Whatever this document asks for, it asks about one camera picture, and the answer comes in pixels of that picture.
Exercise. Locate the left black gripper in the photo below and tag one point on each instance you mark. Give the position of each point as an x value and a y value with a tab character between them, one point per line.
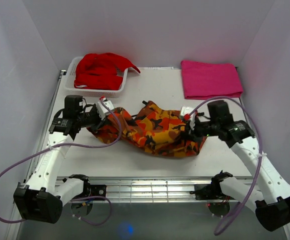
99	122

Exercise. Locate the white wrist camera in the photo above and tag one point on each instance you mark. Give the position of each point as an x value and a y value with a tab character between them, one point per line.
188	115
104	107

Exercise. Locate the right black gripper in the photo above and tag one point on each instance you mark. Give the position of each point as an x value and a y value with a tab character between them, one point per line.
193	135

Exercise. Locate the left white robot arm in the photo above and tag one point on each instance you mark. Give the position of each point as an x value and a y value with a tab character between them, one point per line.
40	199

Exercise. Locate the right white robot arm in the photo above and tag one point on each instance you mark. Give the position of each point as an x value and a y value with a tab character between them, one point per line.
268	196

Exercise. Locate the orange camouflage trousers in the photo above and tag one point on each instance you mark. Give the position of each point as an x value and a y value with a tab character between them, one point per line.
159	132

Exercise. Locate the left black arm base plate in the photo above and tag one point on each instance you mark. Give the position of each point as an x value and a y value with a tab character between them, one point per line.
96	191

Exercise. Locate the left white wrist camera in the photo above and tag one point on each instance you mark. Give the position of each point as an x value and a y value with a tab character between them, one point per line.
104	107

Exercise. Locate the red garment in basket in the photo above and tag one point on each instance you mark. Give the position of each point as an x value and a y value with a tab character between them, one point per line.
100	71

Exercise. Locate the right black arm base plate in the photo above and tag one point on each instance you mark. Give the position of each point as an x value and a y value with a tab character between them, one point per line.
207	192

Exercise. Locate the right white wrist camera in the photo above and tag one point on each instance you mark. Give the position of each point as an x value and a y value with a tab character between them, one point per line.
188	115

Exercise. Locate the white plastic basket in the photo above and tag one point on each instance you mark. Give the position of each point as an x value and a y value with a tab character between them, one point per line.
70	77

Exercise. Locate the pink folded trousers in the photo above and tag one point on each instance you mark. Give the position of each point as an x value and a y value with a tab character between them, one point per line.
202	81

